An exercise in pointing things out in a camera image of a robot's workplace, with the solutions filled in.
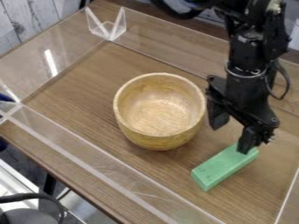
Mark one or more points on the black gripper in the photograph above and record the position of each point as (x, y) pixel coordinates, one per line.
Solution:
(239, 96)

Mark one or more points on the green rectangular block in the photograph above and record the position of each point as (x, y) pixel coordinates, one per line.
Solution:
(220, 166)

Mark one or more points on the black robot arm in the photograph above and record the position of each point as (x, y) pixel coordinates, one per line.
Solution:
(257, 41)

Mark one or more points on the brown wooden bowl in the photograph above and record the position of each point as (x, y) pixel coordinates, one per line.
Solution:
(159, 109)

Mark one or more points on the white object at right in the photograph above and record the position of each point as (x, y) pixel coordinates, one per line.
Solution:
(294, 34)

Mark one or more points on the black table leg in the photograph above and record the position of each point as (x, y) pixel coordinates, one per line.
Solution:
(49, 184)

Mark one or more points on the blue object at edge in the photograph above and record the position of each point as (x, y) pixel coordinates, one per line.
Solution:
(5, 98)

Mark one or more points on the clear acrylic enclosure wall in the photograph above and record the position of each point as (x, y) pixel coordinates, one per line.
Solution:
(63, 76)

